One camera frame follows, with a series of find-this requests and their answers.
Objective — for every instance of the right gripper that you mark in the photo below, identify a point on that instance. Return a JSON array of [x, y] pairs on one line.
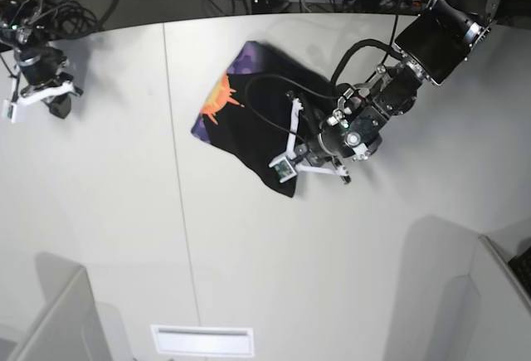
[[40, 76]]

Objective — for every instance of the white partition panel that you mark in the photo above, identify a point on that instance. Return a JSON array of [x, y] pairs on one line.
[[67, 328], [501, 312]]

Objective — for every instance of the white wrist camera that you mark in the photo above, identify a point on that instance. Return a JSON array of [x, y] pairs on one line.
[[13, 111], [284, 168]]

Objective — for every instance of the white right partition panel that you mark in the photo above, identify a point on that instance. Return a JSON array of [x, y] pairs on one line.
[[501, 312]]

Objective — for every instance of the white left partition panel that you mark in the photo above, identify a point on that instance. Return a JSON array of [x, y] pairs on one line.
[[67, 328]]

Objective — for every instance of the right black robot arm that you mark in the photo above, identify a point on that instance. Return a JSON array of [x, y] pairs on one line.
[[24, 24]]

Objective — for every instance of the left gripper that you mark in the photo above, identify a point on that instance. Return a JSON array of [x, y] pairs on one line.
[[315, 146]]

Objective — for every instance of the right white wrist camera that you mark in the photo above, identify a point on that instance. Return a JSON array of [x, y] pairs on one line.
[[13, 111]]

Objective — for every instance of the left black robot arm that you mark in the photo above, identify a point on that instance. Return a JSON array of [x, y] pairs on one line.
[[428, 50]]

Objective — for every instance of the black T-shirt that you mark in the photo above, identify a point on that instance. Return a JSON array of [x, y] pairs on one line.
[[248, 110]]

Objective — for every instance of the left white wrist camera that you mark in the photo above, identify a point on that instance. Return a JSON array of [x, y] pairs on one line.
[[284, 168]]

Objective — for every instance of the black keyboard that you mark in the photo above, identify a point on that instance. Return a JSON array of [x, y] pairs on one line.
[[521, 267]]

